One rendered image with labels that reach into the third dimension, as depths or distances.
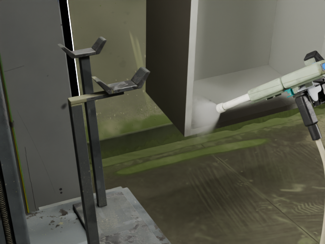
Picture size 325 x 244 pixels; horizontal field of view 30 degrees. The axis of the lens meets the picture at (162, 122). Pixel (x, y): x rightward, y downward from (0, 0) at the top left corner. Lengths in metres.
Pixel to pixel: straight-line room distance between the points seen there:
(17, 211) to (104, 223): 0.20
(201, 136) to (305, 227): 0.58
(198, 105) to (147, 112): 0.93
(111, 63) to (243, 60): 0.75
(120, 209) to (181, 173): 1.73
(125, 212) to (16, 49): 0.48
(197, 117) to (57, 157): 0.78
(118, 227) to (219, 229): 1.38
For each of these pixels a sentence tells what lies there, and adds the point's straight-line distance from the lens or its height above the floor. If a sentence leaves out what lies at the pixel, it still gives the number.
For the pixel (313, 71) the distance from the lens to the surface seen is 1.78.
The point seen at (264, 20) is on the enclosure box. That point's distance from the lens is 2.63.
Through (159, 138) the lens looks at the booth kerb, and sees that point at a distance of 3.08.
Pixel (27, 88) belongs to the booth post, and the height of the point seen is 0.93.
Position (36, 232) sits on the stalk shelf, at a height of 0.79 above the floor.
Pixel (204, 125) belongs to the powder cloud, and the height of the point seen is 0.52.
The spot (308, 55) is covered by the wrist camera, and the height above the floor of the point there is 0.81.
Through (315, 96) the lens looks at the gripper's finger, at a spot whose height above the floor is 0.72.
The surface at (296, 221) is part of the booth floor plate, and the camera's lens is 2.49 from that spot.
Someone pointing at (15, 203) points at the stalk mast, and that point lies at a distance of 0.96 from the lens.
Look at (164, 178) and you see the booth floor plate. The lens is 2.82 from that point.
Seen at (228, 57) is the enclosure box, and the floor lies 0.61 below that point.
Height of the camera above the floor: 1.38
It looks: 23 degrees down
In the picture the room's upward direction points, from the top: 4 degrees counter-clockwise
